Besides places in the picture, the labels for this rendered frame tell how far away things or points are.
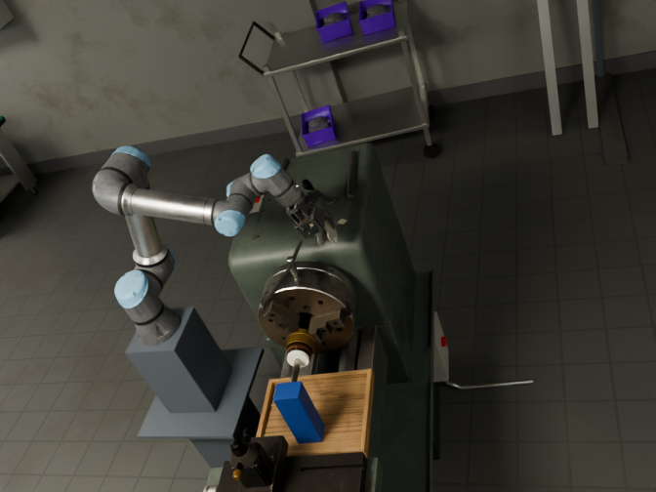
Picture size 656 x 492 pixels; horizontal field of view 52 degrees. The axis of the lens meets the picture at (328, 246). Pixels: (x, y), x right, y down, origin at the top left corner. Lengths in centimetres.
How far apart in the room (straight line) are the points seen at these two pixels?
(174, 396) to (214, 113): 358
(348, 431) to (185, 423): 72
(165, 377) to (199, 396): 14
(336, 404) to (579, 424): 124
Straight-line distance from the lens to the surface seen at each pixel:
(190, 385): 248
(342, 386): 225
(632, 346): 335
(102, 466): 381
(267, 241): 230
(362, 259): 220
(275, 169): 193
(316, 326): 214
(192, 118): 590
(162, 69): 576
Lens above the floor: 256
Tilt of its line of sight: 37 degrees down
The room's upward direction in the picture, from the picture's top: 22 degrees counter-clockwise
